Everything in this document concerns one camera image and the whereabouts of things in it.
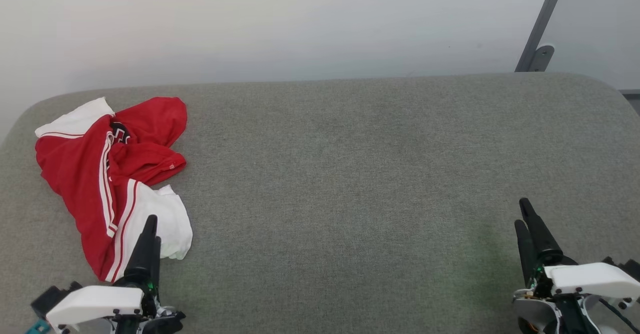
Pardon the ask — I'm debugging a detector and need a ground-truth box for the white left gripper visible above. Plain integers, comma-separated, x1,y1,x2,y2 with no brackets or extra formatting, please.
46,215,186,334

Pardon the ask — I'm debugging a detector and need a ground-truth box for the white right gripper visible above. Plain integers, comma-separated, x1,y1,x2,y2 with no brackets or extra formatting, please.
512,198,640,334

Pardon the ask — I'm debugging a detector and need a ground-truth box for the red and white jersey shirt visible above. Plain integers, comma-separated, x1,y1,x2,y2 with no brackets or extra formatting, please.
34,96,194,282

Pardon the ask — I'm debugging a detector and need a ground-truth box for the grey fabric sofa seat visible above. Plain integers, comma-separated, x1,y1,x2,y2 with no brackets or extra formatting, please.
0,72,640,334

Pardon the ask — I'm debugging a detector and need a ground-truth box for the grey metal pole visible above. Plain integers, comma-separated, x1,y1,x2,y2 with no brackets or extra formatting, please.
515,0,571,73

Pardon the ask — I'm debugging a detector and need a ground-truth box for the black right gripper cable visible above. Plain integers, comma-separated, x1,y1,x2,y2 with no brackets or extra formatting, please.
597,298,640,334

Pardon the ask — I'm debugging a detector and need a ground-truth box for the grey metal foot bracket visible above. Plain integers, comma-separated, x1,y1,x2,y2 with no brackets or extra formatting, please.
527,45,555,73

